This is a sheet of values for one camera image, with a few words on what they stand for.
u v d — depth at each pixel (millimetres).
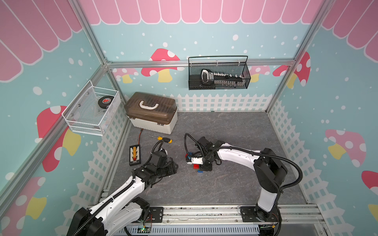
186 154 745
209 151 665
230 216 750
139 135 1053
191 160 772
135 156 941
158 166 637
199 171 892
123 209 580
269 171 471
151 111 920
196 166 795
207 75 895
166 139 1011
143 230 719
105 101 793
